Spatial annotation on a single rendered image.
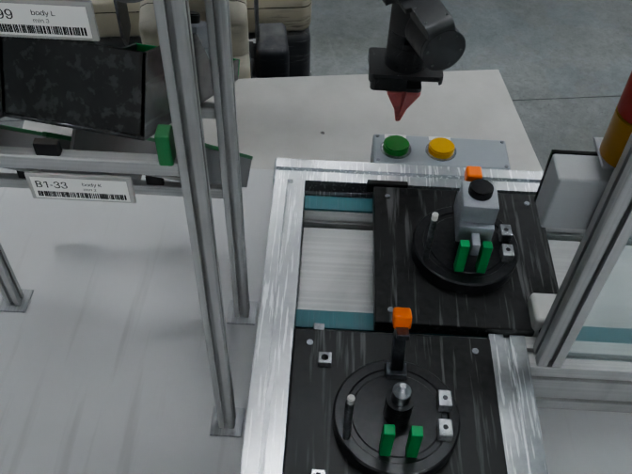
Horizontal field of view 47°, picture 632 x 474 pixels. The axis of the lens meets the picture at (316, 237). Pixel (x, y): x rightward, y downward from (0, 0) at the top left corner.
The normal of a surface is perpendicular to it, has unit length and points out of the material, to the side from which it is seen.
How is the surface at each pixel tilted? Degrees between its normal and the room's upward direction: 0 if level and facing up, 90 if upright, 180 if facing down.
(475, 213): 90
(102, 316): 0
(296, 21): 90
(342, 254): 0
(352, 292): 0
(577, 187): 90
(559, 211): 90
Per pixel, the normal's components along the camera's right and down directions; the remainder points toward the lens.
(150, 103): 0.98, 0.18
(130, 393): 0.03, -0.66
